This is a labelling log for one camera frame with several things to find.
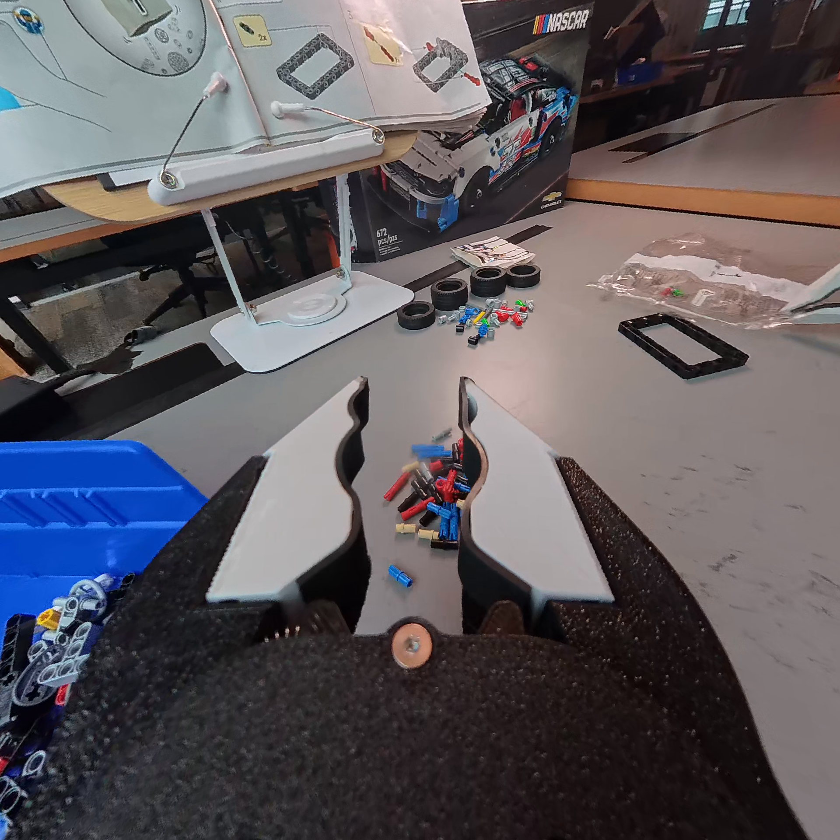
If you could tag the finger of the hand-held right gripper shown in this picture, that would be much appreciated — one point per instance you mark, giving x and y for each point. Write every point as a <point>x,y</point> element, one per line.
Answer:
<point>827,316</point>
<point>823,289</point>

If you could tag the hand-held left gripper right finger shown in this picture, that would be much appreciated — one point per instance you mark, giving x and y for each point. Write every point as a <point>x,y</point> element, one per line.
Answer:
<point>525,525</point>

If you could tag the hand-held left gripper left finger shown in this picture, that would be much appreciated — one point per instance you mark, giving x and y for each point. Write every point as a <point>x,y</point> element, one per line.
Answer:
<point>289,512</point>

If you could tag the pile of small connector pins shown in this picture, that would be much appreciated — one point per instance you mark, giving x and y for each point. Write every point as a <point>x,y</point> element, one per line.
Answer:
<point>439,492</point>

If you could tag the black building frame assembly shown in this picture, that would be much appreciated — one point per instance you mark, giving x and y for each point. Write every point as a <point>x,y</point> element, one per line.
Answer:
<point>633,334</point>

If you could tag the cluster of mixed small parts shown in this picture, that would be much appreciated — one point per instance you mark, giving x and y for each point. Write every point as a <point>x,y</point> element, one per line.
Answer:
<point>489,318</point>

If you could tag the building instruction booklet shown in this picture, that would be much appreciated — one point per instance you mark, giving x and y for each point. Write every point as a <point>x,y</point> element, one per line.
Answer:
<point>98,98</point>

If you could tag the grey desk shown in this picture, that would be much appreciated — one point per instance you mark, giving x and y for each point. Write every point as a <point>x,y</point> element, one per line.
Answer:
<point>656,459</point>

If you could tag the clear plastic bags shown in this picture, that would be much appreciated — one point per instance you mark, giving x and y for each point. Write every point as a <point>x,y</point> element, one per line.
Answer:
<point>689,275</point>

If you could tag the grey table with wooden edge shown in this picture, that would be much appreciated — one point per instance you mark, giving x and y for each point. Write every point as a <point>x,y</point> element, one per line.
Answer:
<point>754,157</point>

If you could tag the white book stand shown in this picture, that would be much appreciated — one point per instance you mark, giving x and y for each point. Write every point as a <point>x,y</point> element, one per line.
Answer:
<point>308,328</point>

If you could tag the blue plastic bin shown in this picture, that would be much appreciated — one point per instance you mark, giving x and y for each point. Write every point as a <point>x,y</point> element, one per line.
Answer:
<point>79,512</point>

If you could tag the black rubber toy tire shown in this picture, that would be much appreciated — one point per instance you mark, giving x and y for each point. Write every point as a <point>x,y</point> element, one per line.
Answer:
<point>513,281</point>
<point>438,302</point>
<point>407,321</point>
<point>478,289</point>

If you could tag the black office chair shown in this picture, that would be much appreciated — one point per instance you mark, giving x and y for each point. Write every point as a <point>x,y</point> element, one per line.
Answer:
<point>177,289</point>

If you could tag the shiny sticker sheet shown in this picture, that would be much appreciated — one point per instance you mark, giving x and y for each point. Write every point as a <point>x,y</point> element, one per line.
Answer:
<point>492,253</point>

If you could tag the heap of building parts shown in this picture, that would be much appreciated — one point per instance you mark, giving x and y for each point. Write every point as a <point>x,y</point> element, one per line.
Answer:
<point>46,656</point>

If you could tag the black toy car set box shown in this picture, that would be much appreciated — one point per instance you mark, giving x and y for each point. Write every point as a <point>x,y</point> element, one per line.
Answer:
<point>525,98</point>

